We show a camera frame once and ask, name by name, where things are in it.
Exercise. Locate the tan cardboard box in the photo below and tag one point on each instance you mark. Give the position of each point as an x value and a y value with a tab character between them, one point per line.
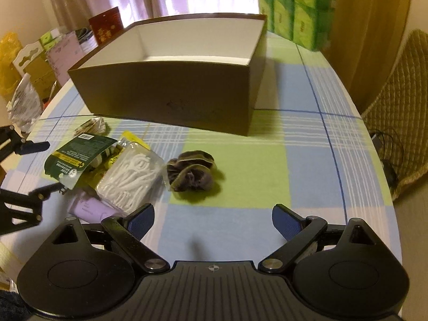
41	77

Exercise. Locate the small green box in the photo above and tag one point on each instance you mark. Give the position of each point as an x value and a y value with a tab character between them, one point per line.
50	38

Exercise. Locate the pink paper bag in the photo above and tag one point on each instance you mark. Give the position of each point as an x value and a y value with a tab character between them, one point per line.
65	57

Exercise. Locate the purple tube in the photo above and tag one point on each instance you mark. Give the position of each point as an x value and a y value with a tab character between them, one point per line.
88	209

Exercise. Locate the yellow plastic bag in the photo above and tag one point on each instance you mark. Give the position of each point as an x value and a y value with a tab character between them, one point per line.
10	63

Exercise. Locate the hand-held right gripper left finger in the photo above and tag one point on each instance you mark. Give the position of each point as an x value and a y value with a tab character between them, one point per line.
142	220

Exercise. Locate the white cardboard hanger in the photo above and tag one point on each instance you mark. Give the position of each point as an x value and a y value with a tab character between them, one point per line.
28	57

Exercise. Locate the dark green packet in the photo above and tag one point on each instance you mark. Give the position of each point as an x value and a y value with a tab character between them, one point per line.
75	159

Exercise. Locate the crumpled small wrapper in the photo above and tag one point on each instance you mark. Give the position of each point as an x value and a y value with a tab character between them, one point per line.
95	126

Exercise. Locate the stack of green tissue packs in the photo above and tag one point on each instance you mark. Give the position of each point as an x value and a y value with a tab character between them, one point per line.
294	6

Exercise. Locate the brown scrunchie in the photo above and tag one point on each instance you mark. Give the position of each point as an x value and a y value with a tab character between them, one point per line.
192	174

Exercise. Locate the dark blue cloth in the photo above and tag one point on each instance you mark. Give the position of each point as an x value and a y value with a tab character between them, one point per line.
8	307

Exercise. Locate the woven chair cushion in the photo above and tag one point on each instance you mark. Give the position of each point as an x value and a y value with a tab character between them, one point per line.
404	107

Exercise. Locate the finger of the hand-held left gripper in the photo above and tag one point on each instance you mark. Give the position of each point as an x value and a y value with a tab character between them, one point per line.
31	147
43	192

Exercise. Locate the yellow packet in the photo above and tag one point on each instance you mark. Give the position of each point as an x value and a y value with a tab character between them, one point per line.
130	138

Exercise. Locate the red gift box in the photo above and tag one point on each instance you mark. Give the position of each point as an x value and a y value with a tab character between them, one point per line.
107	25

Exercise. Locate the desktop with checked tablecloth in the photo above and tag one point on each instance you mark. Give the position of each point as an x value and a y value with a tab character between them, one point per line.
301	160

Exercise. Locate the wooden door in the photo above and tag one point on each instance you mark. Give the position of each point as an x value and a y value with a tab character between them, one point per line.
367	33

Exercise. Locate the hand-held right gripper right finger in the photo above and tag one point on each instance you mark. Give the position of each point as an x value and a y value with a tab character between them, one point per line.
285	222

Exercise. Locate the silver plastic bag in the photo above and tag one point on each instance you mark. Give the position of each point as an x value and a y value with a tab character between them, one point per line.
23	103

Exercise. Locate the brown cardboard box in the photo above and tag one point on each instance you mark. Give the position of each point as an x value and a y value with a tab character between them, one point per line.
174	93

